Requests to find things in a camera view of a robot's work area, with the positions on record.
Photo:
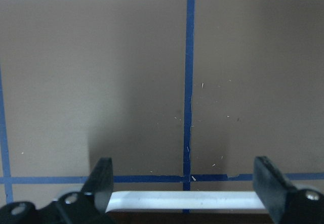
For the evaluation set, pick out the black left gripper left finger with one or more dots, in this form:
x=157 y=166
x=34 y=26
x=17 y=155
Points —
x=99 y=185

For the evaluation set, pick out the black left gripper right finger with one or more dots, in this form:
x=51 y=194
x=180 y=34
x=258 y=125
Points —
x=273 y=188

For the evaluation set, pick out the wooden drawer with white handle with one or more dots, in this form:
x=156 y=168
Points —
x=211 y=202

